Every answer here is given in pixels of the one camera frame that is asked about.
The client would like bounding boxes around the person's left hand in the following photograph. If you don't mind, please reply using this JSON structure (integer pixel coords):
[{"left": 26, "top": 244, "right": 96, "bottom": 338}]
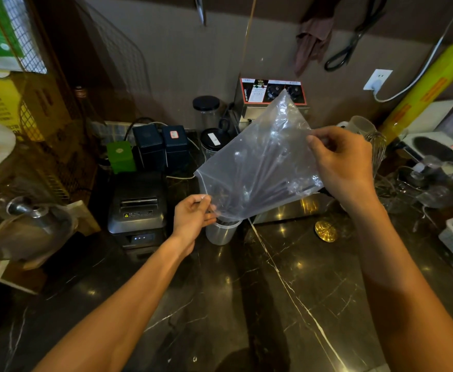
[{"left": 172, "top": 194, "right": 218, "bottom": 256}]

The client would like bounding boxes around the person's right hand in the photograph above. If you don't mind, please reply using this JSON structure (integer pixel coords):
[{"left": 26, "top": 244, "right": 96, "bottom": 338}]
[{"left": 306, "top": 126, "right": 378, "bottom": 208}]

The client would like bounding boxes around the clear plastic bag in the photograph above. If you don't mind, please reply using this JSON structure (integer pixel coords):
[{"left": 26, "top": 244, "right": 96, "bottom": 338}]
[{"left": 194, "top": 89, "right": 325, "bottom": 223}]

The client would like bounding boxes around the person's left forearm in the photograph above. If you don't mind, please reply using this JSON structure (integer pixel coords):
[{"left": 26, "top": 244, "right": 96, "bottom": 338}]
[{"left": 33, "top": 233, "right": 196, "bottom": 372}]

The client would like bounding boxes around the person's right forearm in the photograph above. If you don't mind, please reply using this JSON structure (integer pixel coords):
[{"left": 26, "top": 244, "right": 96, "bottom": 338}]
[{"left": 342, "top": 190, "right": 453, "bottom": 372}]

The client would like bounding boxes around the metal cup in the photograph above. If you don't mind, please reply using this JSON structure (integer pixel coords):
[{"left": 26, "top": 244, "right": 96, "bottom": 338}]
[{"left": 205, "top": 217, "right": 243, "bottom": 246}]

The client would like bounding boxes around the clear measuring cup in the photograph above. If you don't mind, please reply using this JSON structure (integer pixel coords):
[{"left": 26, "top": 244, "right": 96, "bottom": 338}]
[{"left": 336, "top": 115, "right": 377, "bottom": 137}]

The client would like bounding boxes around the dark blue tin box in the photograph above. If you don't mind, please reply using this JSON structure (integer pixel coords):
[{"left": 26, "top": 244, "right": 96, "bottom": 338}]
[
  {"left": 162, "top": 125, "right": 190, "bottom": 173},
  {"left": 132, "top": 123, "right": 165, "bottom": 172}
]

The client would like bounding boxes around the glass jar with black lid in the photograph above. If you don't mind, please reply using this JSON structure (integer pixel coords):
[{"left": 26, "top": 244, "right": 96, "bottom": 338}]
[
  {"left": 192, "top": 95, "right": 221, "bottom": 130},
  {"left": 200, "top": 128, "right": 232, "bottom": 160}
]

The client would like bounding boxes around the bundle of black straws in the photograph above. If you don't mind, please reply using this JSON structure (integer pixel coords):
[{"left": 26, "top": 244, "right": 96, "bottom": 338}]
[{"left": 211, "top": 145, "right": 320, "bottom": 213}]

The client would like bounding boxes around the metal whisk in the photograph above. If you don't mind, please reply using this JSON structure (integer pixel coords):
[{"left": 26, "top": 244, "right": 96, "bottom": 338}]
[{"left": 365, "top": 131, "right": 388, "bottom": 179}]

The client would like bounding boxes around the grey receipt printer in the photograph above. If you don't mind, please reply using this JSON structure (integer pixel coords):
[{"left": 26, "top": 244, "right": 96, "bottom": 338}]
[{"left": 107, "top": 172, "right": 168, "bottom": 251}]

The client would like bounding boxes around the stainless steel countertop appliance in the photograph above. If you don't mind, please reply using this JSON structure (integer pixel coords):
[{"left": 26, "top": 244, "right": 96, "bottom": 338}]
[{"left": 232, "top": 77, "right": 336, "bottom": 225}]

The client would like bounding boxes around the gold round disc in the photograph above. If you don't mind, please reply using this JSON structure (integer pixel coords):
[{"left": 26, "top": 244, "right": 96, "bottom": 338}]
[{"left": 314, "top": 220, "right": 339, "bottom": 243}]

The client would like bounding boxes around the green box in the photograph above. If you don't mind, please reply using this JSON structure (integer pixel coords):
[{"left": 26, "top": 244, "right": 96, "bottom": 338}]
[{"left": 106, "top": 141, "right": 137, "bottom": 174}]

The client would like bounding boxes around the brown hanging cloth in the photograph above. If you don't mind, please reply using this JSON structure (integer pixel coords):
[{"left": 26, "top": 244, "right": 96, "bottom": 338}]
[{"left": 293, "top": 0, "right": 344, "bottom": 76}]

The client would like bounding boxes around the white electric scale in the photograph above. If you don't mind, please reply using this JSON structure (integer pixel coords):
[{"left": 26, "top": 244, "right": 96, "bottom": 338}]
[{"left": 400, "top": 131, "right": 453, "bottom": 172}]

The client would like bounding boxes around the yellow cling wrap roll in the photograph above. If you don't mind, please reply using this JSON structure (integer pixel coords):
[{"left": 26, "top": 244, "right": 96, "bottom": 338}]
[{"left": 378, "top": 43, "right": 453, "bottom": 144}]

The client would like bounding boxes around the clear blender jug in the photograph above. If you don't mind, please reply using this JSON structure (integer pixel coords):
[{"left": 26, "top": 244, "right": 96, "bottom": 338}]
[{"left": 396, "top": 155, "right": 453, "bottom": 210}]

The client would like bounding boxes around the glass pot lid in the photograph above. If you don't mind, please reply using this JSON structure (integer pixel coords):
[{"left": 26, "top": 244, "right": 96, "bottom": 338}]
[{"left": 0, "top": 197, "right": 78, "bottom": 265}]

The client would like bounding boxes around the hanging metal utensil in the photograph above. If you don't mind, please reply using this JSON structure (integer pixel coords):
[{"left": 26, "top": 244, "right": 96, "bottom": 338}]
[{"left": 194, "top": 0, "right": 208, "bottom": 27}]

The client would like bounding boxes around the white wall socket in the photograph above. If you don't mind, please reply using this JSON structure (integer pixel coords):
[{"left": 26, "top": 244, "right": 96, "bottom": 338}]
[{"left": 363, "top": 69, "right": 393, "bottom": 92}]

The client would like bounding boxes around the black hanging cable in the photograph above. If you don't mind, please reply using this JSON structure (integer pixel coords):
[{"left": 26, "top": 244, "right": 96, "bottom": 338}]
[{"left": 324, "top": 0, "right": 390, "bottom": 72}]

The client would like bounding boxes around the white power cable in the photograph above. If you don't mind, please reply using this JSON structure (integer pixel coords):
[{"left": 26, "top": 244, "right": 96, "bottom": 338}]
[{"left": 372, "top": 0, "right": 453, "bottom": 103}]

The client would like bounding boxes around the wire grid panel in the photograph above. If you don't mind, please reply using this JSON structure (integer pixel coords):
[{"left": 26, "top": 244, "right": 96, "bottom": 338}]
[{"left": 73, "top": 0, "right": 154, "bottom": 126}]

